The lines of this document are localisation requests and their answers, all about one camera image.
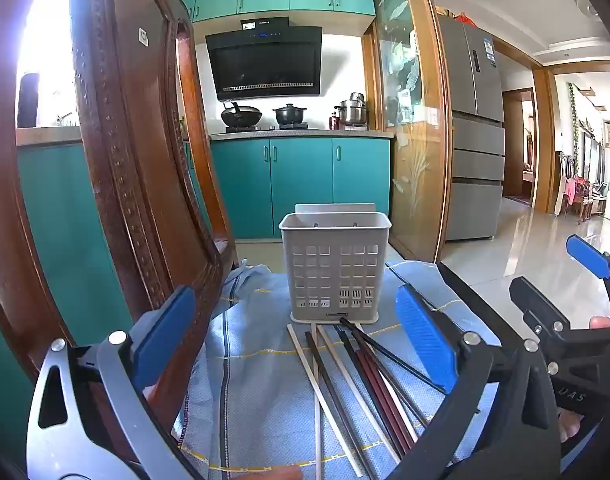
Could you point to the large stainless steel pot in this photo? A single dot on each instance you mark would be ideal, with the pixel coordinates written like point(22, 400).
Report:
point(352, 112)

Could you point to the pile of mixed chopsticks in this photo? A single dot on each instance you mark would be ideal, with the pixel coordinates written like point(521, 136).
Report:
point(335, 390)

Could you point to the silver refrigerator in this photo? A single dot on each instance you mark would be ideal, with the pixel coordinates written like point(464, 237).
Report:
point(475, 150)

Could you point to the black chopstick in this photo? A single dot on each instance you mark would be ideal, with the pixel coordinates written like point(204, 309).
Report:
point(385, 355)

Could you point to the teal base cabinets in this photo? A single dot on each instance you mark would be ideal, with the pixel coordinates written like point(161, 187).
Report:
point(300, 185)

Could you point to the ceiling light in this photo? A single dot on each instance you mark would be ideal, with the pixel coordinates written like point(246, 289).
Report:
point(585, 2)

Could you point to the small stainless steel pot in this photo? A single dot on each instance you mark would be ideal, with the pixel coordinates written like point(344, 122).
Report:
point(357, 97)

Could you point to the gas stove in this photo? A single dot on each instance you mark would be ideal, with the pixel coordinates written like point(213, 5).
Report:
point(265, 128)

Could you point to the red bottle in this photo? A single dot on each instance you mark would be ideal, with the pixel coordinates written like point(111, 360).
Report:
point(333, 122)

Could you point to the wood framed glass sliding door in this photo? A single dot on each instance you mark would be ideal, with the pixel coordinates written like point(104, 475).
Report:
point(410, 110)

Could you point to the green hanging vine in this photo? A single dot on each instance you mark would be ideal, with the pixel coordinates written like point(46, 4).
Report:
point(575, 125)

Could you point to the carved wooden chair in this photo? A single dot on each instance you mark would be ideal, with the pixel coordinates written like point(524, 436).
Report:
point(135, 160)

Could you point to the pink cloth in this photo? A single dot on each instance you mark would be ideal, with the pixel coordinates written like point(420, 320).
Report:
point(571, 187)

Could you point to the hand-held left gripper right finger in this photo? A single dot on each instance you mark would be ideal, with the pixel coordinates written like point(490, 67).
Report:
point(425, 340)

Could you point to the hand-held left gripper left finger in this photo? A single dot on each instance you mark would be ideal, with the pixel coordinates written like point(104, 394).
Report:
point(165, 335)

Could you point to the black range hood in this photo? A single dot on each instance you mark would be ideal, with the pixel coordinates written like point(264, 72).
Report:
point(265, 65)

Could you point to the wooden dining chair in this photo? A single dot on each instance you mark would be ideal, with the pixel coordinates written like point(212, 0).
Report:
point(582, 205)

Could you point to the white wall switch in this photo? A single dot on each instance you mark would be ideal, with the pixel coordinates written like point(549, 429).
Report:
point(144, 36)

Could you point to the person's right hand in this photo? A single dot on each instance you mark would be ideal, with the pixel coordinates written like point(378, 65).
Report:
point(601, 322)

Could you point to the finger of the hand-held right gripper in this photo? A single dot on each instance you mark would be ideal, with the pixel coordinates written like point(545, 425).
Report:
point(587, 257)
point(535, 302)

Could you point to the grey kitchen countertop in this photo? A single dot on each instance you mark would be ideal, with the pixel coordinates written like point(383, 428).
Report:
point(335, 133)

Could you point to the grey plastic utensil basket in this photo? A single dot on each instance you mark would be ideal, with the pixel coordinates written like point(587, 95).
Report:
point(305, 240)

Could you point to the black wok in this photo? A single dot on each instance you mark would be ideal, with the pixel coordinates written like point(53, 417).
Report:
point(241, 116)

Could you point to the wooden door frame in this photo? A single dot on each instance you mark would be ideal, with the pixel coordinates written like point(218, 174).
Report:
point(505, 145)

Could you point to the black cooking pot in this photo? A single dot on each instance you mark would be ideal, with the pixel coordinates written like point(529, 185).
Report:
point(289, 115)

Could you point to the light blue checked cloth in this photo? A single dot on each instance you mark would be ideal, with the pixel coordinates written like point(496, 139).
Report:
point(265, 390)

